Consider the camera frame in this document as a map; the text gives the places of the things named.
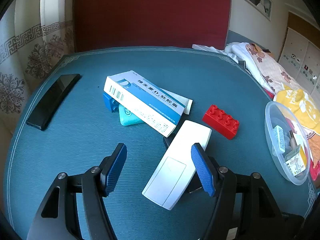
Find white remote control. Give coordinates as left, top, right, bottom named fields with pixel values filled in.
left=142, top=120, right=212, bottom=210

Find white blue medicine box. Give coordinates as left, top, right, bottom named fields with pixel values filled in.
left=104, top=70, right=184, bottom=137

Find beige cream tube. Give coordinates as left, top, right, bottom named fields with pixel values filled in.
left=289, top=130, right=298, bottom=151

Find teal table mat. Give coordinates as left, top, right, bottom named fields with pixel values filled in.
left=4, top=47, right=316, bottom=239

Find white yellow medicine box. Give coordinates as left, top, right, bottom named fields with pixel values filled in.
left=285, top=145, right=307, bottom=177

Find floral white quilt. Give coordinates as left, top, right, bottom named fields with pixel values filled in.
left=225, top=42, right=304, bottom=95

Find white wardrobe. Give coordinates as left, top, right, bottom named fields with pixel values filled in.
left=279, top=28, right=319, bottom=94

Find yellow blanket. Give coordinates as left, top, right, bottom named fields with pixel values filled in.
left=274, top=85, right=319, bottom=135

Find clear plastic bowl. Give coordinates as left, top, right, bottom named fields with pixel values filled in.
left=265, top=101, right=311, bottom=186

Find red upright mattress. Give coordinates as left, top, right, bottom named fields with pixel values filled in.
left=73, top=0, right=231, bottom=52

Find patterned beige curtain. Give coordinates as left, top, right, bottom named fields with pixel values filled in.
left=0, top=0, right=75, bottom=136

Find black smartphone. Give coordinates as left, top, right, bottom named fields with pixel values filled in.
left=26, top=74, right=81, bottom=131

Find teal soap bar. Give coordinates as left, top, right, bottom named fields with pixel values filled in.
left=119, top=105, right=144, bottom=126

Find blue toy brick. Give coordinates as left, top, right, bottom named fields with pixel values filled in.
left=103, top=92, right=119, bottom=113

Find red toy brick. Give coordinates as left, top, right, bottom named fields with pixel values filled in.
left=202, top=105, right=240, bottom=140

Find small pale green box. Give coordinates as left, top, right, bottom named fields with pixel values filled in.
left=272, top=125, right=286, bottom=153

